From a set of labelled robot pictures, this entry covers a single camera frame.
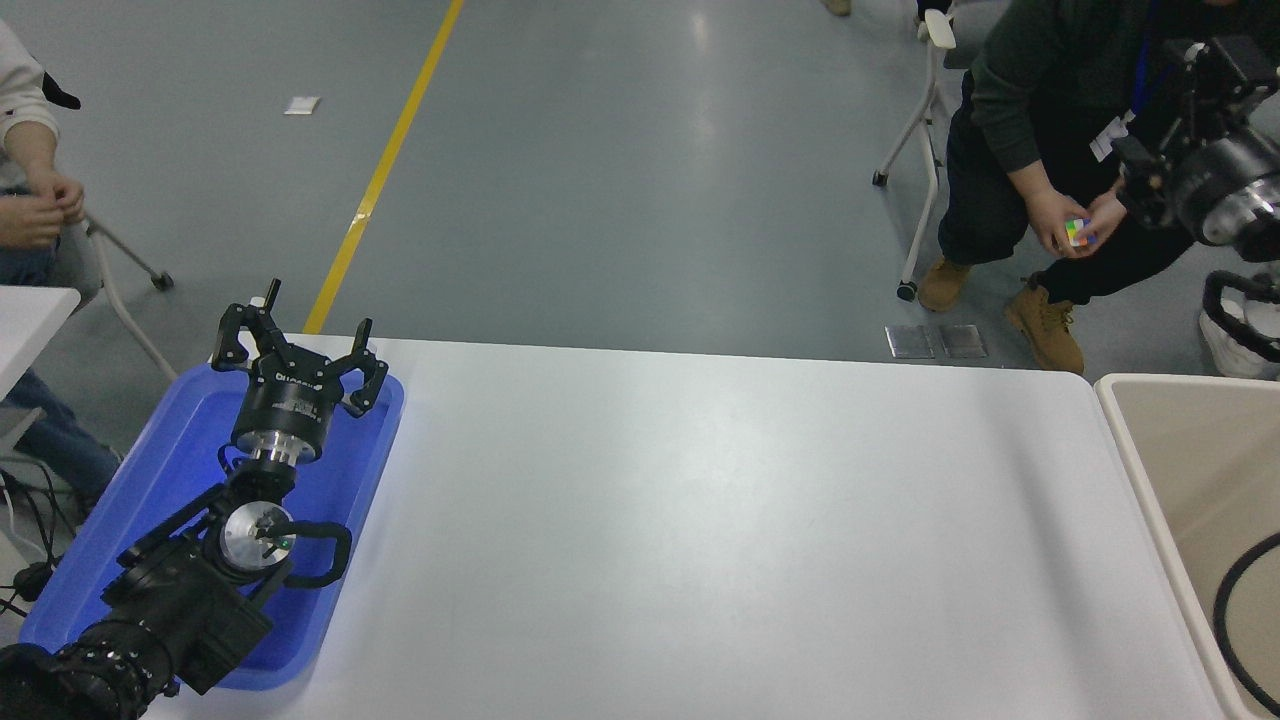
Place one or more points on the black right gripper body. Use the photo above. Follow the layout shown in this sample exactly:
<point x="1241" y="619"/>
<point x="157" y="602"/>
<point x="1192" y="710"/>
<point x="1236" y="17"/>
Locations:
<point x="1225" y="170"/>

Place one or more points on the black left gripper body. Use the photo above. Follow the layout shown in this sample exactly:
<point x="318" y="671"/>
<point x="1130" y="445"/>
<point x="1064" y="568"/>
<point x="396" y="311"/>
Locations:
<point x="285" y="405"/>

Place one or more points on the multicoloured puzzle cube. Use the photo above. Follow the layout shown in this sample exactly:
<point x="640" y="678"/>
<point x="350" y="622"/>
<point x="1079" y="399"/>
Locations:
<point x="1078" y="232"/>

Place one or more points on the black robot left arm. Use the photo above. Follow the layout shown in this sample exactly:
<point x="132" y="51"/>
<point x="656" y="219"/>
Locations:
<point x="180" y="600"/>

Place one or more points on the person's hand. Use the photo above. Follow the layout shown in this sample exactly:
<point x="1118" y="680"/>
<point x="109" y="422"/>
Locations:
<point x="30" y="224"/>
<point x="1050" y="220"/>
<point x="1108" y="218"/>
<point x="62" y="197"/>

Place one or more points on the white ID badge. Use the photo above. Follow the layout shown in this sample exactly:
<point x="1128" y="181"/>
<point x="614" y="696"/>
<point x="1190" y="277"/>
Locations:
<point x="1105" y="140"/>

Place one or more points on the blue plastic tray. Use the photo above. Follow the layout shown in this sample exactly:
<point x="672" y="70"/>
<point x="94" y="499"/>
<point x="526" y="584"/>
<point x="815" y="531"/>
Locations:
<point x="160" y="470"/>

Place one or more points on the person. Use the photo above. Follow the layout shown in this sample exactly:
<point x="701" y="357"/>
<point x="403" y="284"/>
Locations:
<point x="20" y="90"/>
<point x="838" y="6"/>
<point x="1040" y="70"/>

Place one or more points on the small white side table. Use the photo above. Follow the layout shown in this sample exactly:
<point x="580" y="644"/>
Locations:
<point x="30" y="320"/>

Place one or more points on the white paper scrap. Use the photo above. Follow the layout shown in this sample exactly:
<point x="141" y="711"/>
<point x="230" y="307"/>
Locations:
<point x="301" y="105"/>

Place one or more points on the metal floor plate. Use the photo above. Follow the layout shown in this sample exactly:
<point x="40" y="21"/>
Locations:
<point x="910" y="342"/>
<point x="962" y="341"/>

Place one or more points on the large pale bin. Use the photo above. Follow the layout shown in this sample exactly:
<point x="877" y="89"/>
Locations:
<point x="1180" y="470"/>

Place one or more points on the white frame wheeled chair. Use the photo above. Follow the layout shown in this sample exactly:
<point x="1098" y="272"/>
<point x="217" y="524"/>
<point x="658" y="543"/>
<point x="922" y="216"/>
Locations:
<point x="161" y="281"/>
<point x="940" y="28"/>

